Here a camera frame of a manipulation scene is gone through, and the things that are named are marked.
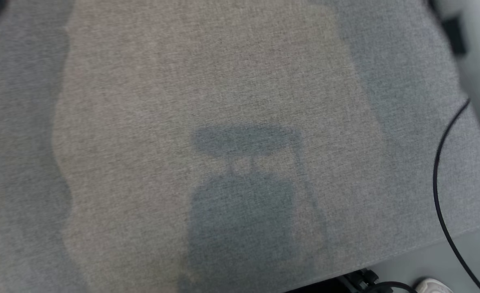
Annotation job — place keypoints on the white rounded floor object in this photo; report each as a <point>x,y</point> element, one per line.
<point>433,286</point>

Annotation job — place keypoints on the black base hardware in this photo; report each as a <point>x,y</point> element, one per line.
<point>358,280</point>

